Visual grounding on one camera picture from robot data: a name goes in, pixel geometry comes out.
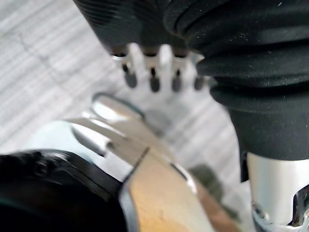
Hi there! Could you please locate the left robot hand, black cloth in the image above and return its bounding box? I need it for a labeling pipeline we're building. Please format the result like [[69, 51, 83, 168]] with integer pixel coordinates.
[[73, 0, 309, 232]]

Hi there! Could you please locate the black robot hip joint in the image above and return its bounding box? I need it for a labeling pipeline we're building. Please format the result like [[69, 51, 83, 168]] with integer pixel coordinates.
[[0, 148, 127, 232]]

